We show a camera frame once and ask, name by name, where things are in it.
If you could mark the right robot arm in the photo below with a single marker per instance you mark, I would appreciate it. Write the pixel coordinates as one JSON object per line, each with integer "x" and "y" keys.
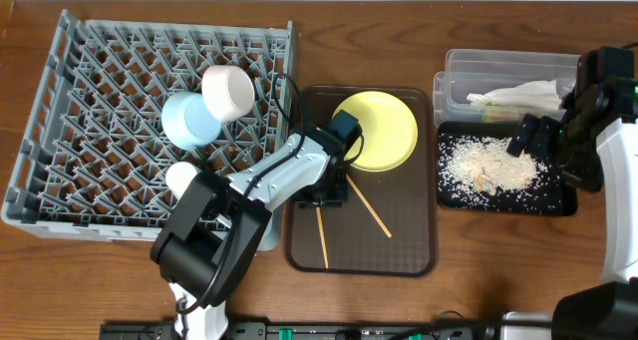
{"x": 603, "y": 107}

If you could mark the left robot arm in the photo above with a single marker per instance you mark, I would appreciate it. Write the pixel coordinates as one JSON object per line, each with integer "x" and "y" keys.
{"x": 210, "y": 238}

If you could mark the wooden chopstick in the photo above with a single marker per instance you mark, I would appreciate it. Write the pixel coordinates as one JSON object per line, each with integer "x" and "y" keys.
{"x": 322, "y": 236}
{"x": 369, "y": 207}

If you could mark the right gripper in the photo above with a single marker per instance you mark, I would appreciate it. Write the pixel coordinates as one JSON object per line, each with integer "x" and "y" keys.
{"x": 542, "y": 129}

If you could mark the black waste tray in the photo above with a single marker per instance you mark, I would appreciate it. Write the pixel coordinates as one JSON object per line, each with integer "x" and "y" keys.
{"x": 554, "y": 197}

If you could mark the green orange snack wrapper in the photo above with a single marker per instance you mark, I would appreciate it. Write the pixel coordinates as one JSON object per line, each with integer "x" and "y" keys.
{"x": 501, "y": 115}

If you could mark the yellow plate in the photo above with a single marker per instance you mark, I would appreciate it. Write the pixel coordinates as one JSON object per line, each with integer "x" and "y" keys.
{"x": 389, "y": 129}

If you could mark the grey dishwasher rack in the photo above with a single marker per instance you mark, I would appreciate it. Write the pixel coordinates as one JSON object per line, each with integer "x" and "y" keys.
{"x": 94, "y": 156}

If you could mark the clear plastic bin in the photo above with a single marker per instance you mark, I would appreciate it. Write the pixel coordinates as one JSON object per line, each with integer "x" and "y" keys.
{"x": 481, "y": 71}

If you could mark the white cup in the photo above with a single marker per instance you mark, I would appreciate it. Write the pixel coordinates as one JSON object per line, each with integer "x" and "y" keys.
{"x": 179, "y": 176}

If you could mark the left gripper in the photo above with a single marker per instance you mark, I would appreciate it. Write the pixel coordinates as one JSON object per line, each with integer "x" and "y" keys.
{"x": 321, "y": 196}

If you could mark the light blue bowl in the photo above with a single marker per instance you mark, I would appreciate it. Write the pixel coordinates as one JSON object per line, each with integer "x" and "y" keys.
{"x": 187, "y": 122}

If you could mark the rice and food scraps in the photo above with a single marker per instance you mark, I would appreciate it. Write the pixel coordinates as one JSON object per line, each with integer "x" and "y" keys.
{"x": 478, "y": 172}

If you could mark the brown serving tray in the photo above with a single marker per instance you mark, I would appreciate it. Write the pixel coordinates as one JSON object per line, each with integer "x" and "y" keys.
{"x": 404, "y": 197}

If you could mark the white bowl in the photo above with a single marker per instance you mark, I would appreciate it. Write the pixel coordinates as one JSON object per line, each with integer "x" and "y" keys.
{"x": 228, "y": 92}

